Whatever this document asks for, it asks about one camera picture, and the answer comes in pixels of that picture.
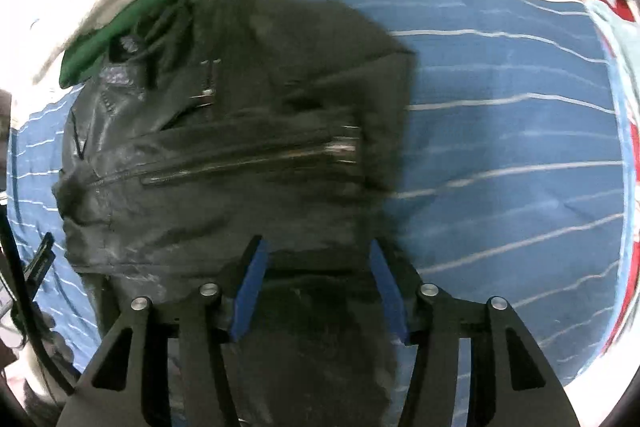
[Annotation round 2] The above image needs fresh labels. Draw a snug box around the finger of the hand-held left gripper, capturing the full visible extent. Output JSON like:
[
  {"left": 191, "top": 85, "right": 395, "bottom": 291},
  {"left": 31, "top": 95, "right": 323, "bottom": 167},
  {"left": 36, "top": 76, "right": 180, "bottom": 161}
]
[{"left": 24, "top": 232, "right": 56, "bottom": 300}]

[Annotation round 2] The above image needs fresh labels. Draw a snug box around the black leather jacket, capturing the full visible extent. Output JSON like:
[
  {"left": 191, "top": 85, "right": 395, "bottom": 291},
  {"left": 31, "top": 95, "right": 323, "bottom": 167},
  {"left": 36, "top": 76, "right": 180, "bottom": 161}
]
[{"left": 52, "top": 0, "right": 421, "bottom": 427}]

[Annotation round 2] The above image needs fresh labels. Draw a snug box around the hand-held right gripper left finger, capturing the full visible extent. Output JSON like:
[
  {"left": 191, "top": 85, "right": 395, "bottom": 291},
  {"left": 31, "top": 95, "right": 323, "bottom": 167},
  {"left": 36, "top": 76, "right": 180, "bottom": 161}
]
[{"left": 55, "top": 234, "right": 271, "bottom": 427}]

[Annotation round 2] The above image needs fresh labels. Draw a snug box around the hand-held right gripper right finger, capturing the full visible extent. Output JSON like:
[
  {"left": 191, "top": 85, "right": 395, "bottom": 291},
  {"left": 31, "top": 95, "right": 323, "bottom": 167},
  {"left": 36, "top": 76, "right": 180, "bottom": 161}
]
[{"left": 369, "top": 239, "right": 582, "bottom": 427}]

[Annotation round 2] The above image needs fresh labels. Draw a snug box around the blue striped bed sheet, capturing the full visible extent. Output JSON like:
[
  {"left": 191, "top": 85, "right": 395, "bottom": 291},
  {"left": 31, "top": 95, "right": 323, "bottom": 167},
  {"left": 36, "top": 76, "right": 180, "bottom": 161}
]
[{"left": 7, "top": 0, "right": 631, "bottom": 388}]

